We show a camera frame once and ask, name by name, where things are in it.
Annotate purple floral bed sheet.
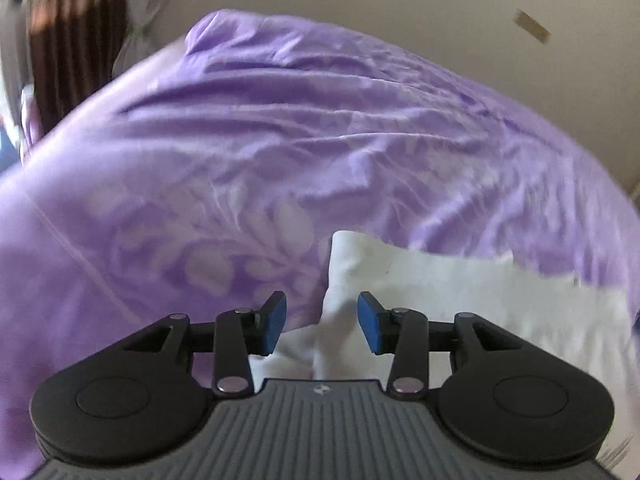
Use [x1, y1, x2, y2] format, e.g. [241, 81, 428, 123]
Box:
[0, 7, 640, 480]

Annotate white printed sweatshirt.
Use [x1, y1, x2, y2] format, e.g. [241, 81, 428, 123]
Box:
[250, 230, 640, 466]

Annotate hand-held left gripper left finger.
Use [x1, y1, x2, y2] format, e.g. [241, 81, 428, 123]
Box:
[107, 291, 287, 398]

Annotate brown patterned curtain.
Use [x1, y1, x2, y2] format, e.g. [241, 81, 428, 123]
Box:
[27, 0, 128, 128]

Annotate brown tape strip on wall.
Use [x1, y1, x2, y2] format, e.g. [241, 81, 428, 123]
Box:
[514, 9, 551, 43]

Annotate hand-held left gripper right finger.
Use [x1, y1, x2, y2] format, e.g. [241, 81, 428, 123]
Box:
[357, 291, 536, 400]

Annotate standing fan with patterned cover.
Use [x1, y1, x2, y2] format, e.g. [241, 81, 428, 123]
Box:
[112, 0, 188, 68]

